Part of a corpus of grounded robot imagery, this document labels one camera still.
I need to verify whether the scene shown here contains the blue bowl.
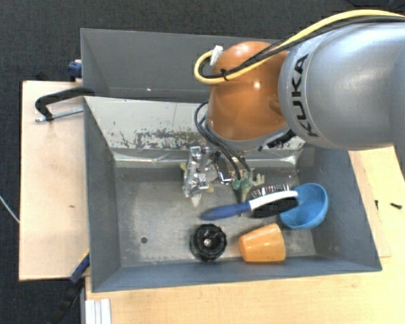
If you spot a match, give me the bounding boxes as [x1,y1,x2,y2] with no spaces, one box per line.
[279,182,329,230]

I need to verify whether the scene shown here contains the pale yellow toy figure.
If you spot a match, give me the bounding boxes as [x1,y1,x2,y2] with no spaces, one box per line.
[179,161,267,202]

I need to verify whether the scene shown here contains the grey metal bin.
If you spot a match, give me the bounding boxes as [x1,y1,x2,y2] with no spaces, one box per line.
[80,28,383,293]

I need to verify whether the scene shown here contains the blue and white brush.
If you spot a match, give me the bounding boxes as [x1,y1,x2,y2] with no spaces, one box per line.
[200,183,300,221]

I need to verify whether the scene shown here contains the black round knob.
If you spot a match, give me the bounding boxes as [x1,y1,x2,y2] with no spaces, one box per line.
[189,223,228,263]

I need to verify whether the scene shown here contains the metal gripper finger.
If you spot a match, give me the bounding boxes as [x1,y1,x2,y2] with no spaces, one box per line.
[190,184,205,209]
[182,179,196,199]

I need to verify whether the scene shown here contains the pale wood board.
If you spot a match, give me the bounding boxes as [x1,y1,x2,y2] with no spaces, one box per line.
[18,80,92,281]

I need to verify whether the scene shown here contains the orange cup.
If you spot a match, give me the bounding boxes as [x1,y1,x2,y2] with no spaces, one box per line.
[238,223,287,264]

